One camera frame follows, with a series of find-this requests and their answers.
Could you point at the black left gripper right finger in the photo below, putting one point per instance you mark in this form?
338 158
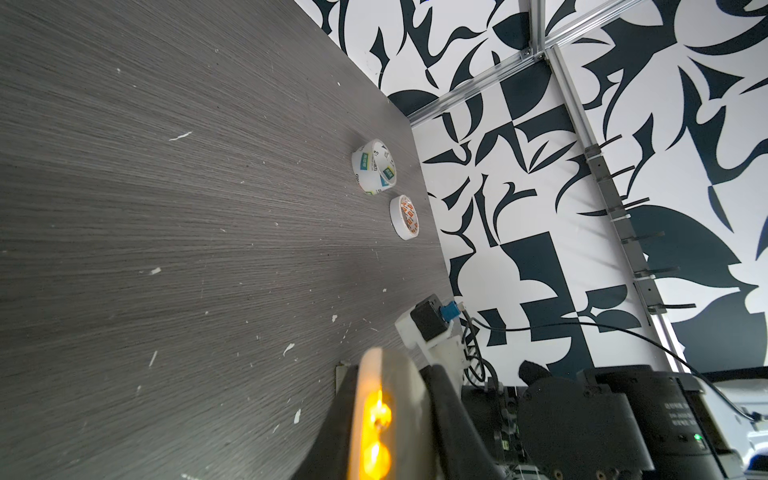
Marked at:
461 452

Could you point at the small white orange tape roll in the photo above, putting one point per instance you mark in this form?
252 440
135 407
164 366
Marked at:
404 217

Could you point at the large clear printed tape roll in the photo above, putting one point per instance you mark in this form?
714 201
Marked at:
374 167

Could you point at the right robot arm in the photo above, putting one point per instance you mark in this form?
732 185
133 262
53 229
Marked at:
628 422

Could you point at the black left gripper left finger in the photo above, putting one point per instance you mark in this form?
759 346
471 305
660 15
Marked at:
329 455

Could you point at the black wall hook rack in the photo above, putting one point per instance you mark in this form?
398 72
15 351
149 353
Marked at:
618 212

